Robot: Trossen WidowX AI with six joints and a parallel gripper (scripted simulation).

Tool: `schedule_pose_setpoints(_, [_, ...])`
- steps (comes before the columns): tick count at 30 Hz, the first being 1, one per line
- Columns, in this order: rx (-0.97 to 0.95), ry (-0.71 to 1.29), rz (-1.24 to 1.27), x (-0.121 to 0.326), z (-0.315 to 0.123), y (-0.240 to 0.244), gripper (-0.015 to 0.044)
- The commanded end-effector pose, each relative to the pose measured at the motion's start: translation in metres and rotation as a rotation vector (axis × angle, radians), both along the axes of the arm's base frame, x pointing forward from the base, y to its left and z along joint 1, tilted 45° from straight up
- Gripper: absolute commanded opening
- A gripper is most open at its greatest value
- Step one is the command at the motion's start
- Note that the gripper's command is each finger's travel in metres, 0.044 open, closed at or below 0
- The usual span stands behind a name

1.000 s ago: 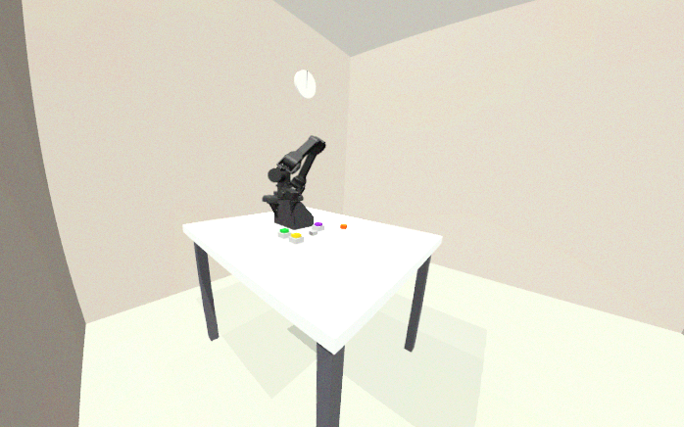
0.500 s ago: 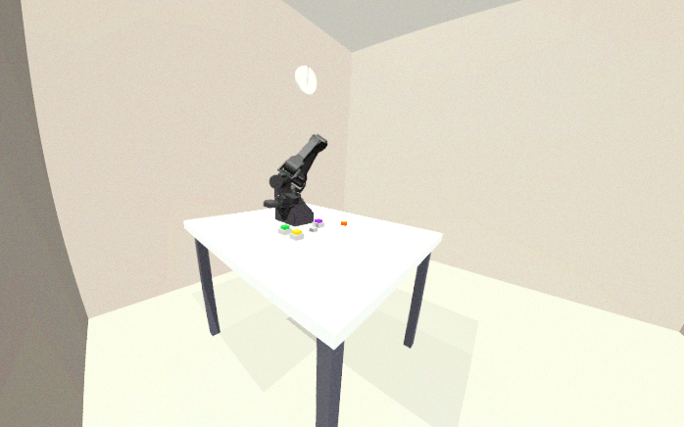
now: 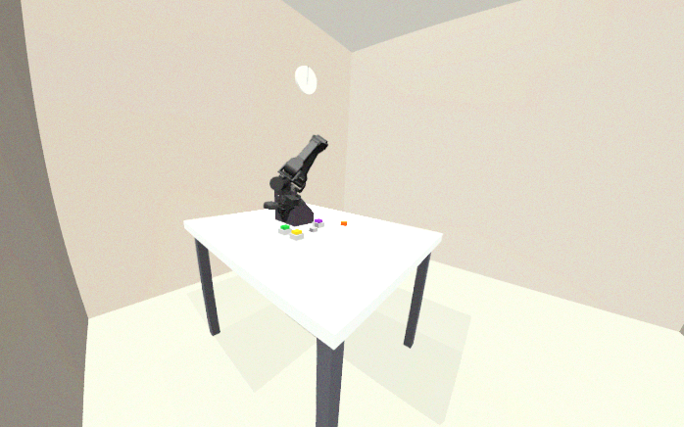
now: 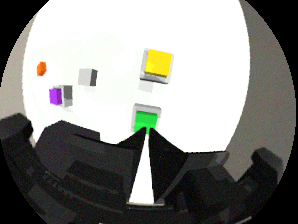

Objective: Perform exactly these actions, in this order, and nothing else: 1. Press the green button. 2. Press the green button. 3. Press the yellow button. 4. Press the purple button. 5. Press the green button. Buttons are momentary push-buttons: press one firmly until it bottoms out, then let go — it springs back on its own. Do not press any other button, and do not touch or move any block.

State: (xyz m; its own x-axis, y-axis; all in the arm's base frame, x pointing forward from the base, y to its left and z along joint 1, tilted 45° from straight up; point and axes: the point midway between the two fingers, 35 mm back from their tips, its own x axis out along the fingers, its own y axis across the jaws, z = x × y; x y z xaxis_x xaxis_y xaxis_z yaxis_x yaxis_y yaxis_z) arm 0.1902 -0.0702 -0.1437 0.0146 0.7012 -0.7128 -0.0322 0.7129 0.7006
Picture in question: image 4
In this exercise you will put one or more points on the yellow button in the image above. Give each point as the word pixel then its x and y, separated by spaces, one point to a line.
pixel 156 66

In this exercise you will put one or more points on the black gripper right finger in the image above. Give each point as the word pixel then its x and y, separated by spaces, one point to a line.
pixel 168 164

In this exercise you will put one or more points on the small orange block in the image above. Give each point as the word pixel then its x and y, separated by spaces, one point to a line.
pixel 41 69

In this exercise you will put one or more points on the green button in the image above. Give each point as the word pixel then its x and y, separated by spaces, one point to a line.
pixel 145 116

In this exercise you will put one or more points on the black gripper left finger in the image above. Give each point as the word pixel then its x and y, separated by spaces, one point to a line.
pixel 122 158

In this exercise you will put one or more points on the purple button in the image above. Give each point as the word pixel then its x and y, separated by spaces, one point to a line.
pixel 61 95

